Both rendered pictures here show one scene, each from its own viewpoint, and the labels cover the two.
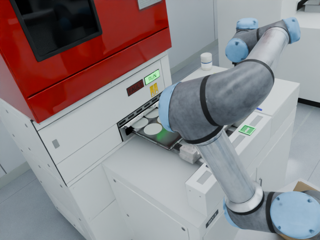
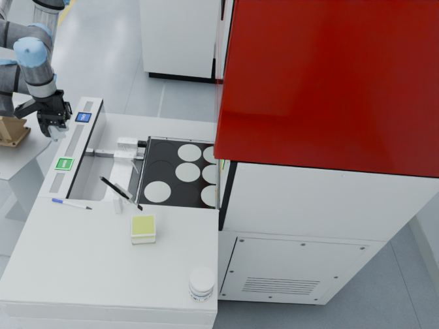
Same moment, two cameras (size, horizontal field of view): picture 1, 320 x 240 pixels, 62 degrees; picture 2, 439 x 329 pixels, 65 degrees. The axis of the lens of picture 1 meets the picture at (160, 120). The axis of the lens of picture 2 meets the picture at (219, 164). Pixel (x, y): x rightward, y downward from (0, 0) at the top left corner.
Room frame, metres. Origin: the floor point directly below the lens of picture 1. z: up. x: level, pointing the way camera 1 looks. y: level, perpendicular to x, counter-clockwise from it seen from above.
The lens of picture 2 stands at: (1.82, -0.69, 1.97)
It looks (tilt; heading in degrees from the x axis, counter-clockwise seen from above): 49 degrees down; 124
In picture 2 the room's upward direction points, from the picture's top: 10 degrees clockwise
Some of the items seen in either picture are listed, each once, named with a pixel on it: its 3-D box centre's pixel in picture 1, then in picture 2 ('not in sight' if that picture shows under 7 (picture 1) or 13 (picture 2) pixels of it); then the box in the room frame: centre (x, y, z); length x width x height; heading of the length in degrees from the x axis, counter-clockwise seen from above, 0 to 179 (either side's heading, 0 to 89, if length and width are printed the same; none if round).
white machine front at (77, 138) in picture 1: (119, 111); (223, 121); (1.20, 0.20, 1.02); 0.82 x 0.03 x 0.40; 131
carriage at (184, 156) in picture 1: (207, 137); (121, 175); (1.03, -0.22, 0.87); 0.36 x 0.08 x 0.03; 131
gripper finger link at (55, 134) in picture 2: not in sight; (57, 134); (0.94, -0.38, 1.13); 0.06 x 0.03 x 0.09; 41
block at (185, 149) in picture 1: (188, 151); (128, 142); (0.93, -0.10, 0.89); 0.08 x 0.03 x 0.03; 41
